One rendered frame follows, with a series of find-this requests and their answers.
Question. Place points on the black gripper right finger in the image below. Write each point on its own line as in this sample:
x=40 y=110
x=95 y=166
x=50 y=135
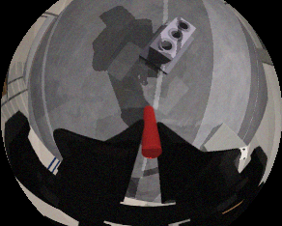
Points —
x=181 y=165

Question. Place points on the red peg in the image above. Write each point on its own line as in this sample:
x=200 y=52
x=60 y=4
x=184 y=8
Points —
x=150 y=141

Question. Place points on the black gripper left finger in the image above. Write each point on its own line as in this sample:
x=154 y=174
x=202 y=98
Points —
x=115 y=156

